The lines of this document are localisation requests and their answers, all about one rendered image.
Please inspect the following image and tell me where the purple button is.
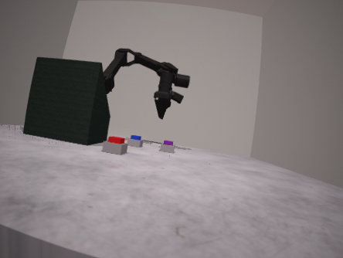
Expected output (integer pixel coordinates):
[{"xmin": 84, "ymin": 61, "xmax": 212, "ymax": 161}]
[{"xmin": 160, "ymin": 141, "xmax": 175, "ymax": 153}]

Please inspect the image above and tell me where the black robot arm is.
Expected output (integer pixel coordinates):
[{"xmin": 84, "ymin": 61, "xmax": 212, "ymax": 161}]
[{"xmin": 103, "ymin": 48, "xmax": 190, "ymax": 104}]

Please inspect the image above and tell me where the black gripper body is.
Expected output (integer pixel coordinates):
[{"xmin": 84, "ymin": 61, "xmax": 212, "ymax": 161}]
[{"xmin": 154, "ymin": 83, "xmax": 172, "ymax": 106}]

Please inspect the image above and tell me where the red button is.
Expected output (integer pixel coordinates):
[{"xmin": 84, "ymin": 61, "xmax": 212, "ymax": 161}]
[{"xmin": 102, "ymin": 137, "xmax": 128, "ymax": 154}]

